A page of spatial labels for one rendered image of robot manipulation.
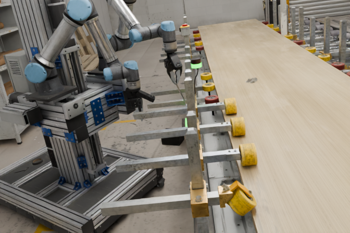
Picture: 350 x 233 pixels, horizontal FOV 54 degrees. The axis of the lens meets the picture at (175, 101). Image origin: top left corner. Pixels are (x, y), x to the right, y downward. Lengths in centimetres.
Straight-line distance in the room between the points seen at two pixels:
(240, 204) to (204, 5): 894
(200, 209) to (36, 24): 168
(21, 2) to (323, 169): 194
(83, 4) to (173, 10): 807
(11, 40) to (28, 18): 264
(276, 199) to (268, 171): 16
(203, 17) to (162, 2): 120
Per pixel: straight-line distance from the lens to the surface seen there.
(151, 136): 153
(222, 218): 154
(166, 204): 109
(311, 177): 127
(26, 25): 244
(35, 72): 198
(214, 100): 197
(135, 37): 192
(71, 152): 258
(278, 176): 127
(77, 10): 187
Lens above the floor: 160
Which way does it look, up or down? 20 degrees down
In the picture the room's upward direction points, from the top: 8 degrees counter-clockwise
